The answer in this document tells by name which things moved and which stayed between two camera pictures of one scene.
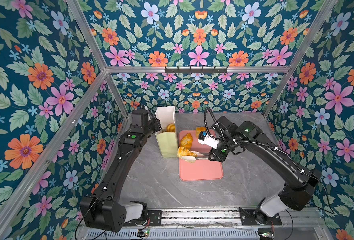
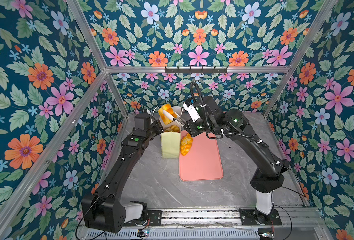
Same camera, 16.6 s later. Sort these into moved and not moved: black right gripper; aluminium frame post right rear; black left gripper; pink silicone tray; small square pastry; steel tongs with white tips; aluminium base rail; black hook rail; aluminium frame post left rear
Moved: steel tongs with white tips; black right gripper; small square pastry
Not moved: black left gripper; aluminium base rail; aluminium frame post left rear; pink silicone tray; black hook rail; aluminium frame post right rear
